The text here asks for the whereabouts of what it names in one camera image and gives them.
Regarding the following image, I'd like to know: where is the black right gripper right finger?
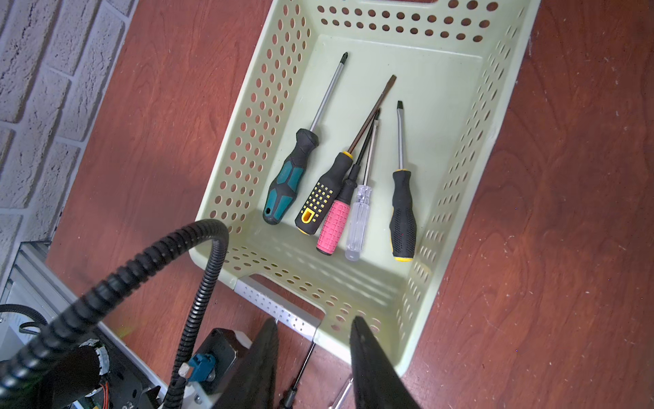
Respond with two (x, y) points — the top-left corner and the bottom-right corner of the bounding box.
(349, 316), (419, 408)

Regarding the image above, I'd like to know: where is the small clear tester screwdriver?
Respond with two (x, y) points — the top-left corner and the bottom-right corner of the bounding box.
(329, 374), (354, 409)

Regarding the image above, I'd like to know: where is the pink handled screwdriver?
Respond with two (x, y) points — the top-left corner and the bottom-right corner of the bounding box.
(316, 109), (381, 256)

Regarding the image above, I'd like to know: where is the light green perforated bin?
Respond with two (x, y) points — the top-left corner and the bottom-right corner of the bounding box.
(199, 1), (539, 373)

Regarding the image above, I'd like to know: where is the black yellow dotted screwdriver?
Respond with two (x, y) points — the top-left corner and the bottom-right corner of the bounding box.
(295, 75), (397, 235)

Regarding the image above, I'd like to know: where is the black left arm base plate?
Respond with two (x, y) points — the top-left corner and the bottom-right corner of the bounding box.
(94, 324), (162, 408)

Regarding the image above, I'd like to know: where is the orange handled black screwdriver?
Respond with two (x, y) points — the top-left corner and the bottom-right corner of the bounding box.
(278, 342), (316, 409)

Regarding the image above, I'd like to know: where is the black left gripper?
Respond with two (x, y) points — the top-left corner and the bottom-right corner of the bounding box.
(178, 328), (252, 408)

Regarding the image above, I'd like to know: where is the aluminium front rail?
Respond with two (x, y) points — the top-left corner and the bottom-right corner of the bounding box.
(0, 239), (170, 409)

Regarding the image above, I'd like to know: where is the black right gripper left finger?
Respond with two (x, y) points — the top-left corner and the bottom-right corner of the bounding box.
(214, 318), (279, 408)

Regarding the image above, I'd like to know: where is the black corrugated left cable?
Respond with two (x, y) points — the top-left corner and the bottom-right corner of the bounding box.
(0, 218), (231, 409)

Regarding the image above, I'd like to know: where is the green black screwdriver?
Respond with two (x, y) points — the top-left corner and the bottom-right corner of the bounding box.
(262, 52), (348, 225)

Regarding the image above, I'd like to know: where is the black yellow grip screwdriver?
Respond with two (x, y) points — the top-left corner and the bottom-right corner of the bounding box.
(389, 101), (417, 262)

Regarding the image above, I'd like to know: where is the clear handled screwdriver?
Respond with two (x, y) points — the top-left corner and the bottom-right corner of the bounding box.
(345, 119), (379, 262)

